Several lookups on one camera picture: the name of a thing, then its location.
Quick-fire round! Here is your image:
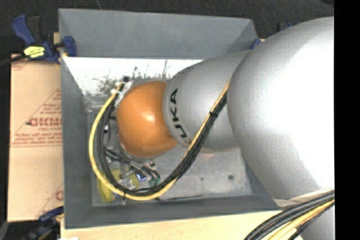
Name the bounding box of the brown cardboard board red print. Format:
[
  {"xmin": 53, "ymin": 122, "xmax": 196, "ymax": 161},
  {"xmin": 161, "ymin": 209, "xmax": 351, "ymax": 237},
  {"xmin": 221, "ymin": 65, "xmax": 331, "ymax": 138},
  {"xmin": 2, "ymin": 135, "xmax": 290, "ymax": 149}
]
[{"xmin": 7, "ymin": 54, "xmax": 65, "ymax": 223}]

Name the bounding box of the yellow curved object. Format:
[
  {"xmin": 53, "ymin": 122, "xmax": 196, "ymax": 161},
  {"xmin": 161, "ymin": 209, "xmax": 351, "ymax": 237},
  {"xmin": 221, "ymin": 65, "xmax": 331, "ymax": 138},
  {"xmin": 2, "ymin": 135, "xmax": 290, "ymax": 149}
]
[{"xmin": 97, "ymin": 167, "xmax": 141, "ymax": 203}]

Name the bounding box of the grey metal bin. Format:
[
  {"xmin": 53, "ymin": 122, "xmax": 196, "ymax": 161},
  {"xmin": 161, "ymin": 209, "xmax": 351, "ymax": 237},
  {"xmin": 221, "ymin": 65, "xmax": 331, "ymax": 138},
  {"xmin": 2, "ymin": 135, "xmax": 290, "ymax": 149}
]
[{"xmin": 58, "ymin": 8, "xmax": 282, "ymax": 229}]

